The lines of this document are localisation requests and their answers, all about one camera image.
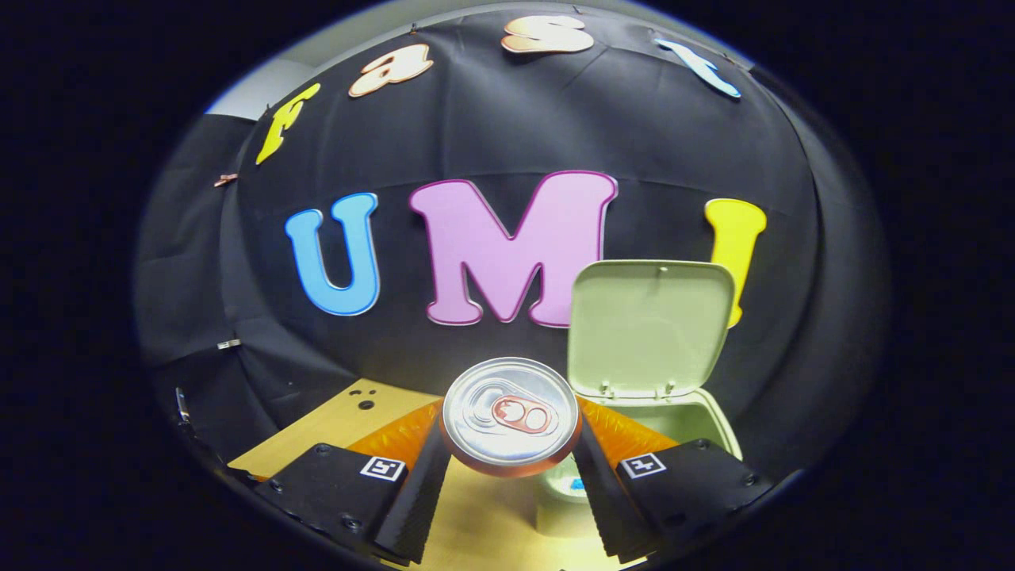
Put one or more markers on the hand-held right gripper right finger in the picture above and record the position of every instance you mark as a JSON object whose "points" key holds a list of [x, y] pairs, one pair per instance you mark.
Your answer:
{"points": [[607, 500]]}

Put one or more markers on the silver cloth clip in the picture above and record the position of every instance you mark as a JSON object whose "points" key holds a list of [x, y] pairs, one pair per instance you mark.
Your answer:
{"points": [[228, 344]]}

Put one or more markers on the black backdrop cloth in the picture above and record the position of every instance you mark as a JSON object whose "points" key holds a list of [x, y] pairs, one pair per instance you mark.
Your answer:
{"points": [[634, 143]]}

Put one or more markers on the copper cloth clip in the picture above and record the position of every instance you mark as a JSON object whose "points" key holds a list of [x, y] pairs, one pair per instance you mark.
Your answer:
{"points": [[225, 179]]}

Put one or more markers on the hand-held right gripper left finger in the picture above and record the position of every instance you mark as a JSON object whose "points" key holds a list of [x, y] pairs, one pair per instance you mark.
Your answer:
{"points": [[412, 507]]}

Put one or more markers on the green desktop garbage bin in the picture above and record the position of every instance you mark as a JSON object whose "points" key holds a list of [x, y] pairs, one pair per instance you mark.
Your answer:
{"points": [[650, 333]]}

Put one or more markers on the orange pop can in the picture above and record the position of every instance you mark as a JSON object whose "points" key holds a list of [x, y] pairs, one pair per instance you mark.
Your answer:
{"points": [[511, 412]]}

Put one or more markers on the wooden desktop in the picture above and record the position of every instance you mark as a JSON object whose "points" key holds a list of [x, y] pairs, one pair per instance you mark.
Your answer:
{"points": [[484, 523]]}

